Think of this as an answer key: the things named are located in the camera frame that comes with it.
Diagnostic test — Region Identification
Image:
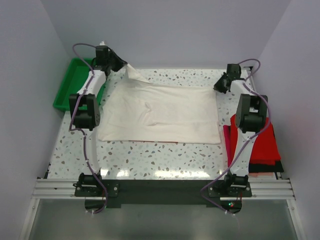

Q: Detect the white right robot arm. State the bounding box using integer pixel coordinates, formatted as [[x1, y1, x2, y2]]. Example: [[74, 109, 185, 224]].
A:
[[213, 63, 270, 178]]

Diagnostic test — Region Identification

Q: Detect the green plastic tray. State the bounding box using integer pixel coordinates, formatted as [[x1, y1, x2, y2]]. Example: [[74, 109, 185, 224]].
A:
[[53, 58, 90, 112]]

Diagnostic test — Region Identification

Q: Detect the red folded t shirt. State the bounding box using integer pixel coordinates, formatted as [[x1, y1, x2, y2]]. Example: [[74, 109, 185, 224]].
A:
[[230, 114, 281, 165]]

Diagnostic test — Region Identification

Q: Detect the black folded t shirt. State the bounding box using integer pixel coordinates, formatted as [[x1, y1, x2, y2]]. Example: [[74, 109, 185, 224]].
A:
[[248, 161, 284, 173]]

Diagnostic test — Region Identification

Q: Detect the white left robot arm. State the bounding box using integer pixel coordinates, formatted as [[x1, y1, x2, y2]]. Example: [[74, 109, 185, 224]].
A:
[[68, 41, 128, 175]]

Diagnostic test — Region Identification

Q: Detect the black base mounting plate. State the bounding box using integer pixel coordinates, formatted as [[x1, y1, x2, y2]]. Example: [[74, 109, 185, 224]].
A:
[[73, 173, 253, 214]]

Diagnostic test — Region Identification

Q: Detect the aluminium frame rail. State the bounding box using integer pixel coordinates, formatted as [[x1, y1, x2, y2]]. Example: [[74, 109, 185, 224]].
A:
[[31, 178, 296, 200]]

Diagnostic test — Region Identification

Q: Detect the white printed t shirt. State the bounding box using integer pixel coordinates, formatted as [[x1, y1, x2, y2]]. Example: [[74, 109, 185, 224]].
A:
[[97, 64, 221, 145]]

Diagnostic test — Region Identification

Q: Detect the pink folded t shirt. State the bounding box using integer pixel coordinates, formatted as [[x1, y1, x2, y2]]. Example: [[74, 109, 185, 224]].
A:
[[223, 125, 238, 167]]

